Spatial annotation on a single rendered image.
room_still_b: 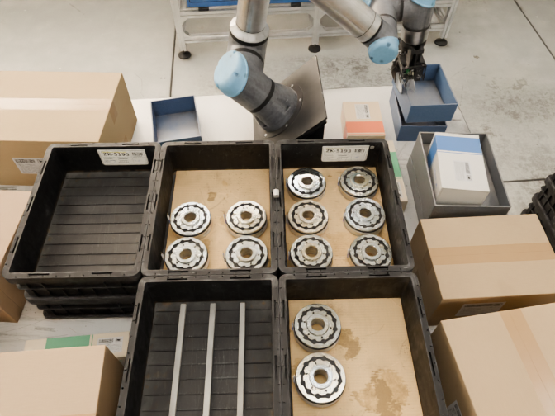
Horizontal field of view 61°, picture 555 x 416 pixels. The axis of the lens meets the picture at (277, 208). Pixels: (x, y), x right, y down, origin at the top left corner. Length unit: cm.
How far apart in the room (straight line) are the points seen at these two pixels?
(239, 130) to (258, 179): 36
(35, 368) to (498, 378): 91
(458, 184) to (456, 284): 27
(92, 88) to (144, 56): 168
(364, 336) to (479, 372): 24
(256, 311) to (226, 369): 14
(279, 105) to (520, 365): 89
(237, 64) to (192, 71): 170
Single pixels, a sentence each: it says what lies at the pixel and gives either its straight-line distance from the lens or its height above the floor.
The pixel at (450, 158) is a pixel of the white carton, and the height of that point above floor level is 89.
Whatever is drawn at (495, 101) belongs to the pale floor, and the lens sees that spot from 305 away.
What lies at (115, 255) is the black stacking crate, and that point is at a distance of 123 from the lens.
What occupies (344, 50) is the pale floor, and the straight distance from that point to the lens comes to 319.
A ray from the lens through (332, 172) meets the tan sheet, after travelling 132.
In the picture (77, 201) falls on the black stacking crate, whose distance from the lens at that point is 136.
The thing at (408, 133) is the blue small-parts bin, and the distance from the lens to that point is 160.
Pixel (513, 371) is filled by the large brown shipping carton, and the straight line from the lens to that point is 108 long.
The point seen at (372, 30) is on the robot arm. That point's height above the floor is 117.
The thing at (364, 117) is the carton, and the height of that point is 77.
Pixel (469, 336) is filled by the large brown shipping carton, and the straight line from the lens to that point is 107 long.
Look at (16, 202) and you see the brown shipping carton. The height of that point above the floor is 86.
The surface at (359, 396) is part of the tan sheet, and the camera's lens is 104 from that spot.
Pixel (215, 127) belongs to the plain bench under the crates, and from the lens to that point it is 163.
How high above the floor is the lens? 183
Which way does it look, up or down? 54 degrees down
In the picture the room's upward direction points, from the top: straight up
